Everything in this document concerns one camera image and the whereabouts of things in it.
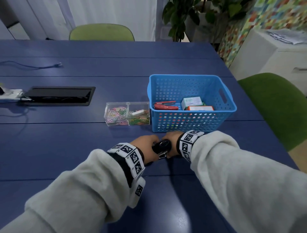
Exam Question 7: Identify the clear two-compartment plastic box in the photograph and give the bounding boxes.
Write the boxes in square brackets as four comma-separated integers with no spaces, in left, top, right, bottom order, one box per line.
[104,102,150,127]

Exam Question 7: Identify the blue cable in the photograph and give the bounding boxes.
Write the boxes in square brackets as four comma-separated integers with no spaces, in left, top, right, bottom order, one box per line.
[0,61,63,70]

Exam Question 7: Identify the marker-tag left wrist band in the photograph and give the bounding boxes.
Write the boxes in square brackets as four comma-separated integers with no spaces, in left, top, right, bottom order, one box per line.
[107,143,146,209]

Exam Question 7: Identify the colourful mosaic panel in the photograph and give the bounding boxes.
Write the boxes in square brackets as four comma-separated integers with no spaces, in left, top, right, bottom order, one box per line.
[217,0,307,68]

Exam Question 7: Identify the blue perforated plastic basket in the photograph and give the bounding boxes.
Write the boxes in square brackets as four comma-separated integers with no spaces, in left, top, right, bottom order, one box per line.
[147,74,237,133]

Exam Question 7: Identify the potted green plant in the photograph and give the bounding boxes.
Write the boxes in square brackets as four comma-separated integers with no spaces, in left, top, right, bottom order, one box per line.
[162,0,252,44]

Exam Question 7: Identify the pile of colourful paper clips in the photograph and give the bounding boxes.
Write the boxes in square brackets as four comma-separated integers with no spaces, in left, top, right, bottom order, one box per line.
[106,107,150,126]

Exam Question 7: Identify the person's left forearm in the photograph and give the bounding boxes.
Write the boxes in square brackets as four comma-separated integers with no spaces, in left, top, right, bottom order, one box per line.
[0,149,146,233]

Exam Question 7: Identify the white green small box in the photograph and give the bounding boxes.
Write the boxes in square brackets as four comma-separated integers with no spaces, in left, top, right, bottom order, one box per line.
[181,97,204,110]

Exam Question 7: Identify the white power adapter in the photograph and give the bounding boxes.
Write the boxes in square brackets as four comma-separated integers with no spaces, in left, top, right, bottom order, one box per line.
[0,84,31,104]

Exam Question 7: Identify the person's right forearm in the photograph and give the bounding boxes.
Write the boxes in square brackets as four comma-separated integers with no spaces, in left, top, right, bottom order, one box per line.
[191,131,307,233]

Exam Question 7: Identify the marker-tag wrist band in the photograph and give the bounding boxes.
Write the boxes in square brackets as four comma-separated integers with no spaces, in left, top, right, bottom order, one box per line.
[177,130,205,163]
[107,143,146,209]

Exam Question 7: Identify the white curtain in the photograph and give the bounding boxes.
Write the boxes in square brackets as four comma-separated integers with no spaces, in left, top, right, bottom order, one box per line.
[26,0,168,42]

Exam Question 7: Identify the red stapler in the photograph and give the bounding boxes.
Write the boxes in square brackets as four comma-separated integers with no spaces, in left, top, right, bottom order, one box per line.
[153,101,179,111]

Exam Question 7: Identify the person's right hand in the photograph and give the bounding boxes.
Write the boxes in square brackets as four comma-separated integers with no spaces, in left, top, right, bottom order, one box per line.
[163,131,185,159]

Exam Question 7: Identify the black table cable hatch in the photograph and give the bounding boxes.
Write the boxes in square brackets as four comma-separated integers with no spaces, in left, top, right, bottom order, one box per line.
[21,86,96,107]

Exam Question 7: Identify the marker-tag right wrist band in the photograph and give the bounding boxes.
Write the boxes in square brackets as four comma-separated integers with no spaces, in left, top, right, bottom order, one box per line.
[177,130,205,163]

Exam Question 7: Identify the papers on cabinet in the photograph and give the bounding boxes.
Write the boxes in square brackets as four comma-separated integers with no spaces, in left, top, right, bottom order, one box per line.
[266,29,307,45]

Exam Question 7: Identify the white cabinet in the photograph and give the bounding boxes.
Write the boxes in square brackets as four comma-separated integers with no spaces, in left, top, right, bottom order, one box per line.
[228,29,307,96]

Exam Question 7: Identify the person's left hand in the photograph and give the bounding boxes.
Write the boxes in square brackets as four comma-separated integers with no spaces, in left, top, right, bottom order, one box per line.
[130,135,160,166]

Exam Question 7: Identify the light green chair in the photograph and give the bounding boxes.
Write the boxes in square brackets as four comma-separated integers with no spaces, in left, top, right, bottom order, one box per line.
[69,24,135,42]

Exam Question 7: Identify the black stapler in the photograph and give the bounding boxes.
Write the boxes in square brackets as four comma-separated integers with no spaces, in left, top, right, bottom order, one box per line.
[152,139,172,159]

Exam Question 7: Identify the dark green chair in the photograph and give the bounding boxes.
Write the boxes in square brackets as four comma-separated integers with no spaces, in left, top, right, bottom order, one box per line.
[237,73,307,152]

